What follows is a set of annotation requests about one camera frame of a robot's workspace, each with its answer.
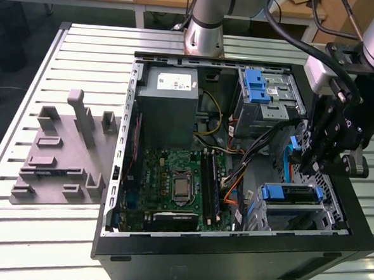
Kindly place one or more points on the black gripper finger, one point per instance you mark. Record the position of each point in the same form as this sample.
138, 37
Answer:
332, 139
314, 138

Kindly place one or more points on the hard disk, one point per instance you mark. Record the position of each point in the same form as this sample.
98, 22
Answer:
274, 192

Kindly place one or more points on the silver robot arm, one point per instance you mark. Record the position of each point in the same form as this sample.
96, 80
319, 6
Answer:
203, 36

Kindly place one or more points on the metal disk bay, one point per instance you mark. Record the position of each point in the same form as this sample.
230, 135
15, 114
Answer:
297, 208

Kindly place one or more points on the metal optical drive cage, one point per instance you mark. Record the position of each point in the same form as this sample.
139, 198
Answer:
271, 115

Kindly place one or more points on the blue plastic drive latch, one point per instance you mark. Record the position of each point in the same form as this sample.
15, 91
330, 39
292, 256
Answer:
255, 87

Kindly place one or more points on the wooden cabinet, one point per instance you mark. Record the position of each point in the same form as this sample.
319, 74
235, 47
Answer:
337, 12

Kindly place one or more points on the black RAM slot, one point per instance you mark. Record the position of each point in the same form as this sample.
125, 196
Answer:
205, 185

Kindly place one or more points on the CPU socket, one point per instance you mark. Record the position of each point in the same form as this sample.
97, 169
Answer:
178, 175

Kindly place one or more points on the silver CPU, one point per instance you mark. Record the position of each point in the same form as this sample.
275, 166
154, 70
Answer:
181, 188

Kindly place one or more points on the grey power supply unit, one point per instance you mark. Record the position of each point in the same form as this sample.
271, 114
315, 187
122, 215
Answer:
166, 119

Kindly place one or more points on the green motherboard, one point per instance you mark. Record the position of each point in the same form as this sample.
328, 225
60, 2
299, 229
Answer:
160, 163

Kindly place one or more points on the black graphics card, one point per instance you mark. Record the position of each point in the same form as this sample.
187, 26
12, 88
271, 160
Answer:
175, 220

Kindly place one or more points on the black PC case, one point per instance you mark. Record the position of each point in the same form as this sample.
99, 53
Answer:
198, 261

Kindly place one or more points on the grey parts rack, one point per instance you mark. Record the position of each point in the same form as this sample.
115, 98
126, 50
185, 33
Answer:
62, 157

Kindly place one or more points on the RAM stick with blue label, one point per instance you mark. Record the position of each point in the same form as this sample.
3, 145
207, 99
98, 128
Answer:
50, 173

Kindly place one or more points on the grey side wrist camera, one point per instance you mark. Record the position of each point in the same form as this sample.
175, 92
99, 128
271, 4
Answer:
355, 164

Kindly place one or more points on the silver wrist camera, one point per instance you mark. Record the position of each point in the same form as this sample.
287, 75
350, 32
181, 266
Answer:
319, 73

